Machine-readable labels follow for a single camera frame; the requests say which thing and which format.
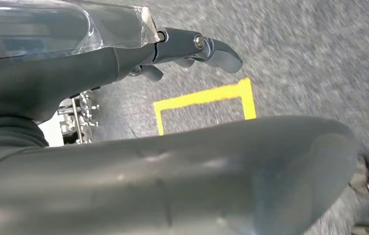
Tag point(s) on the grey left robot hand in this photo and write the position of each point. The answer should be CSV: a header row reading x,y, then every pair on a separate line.
x,y
57,71

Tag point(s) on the yellow floor tape square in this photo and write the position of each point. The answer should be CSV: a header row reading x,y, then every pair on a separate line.
x,y
203,96

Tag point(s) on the grey robot body shell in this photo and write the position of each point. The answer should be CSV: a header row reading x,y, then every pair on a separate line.
x,y
171,181

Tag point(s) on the silver robot leg mechanism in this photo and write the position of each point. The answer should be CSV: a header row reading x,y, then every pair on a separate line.
x,y
83,120

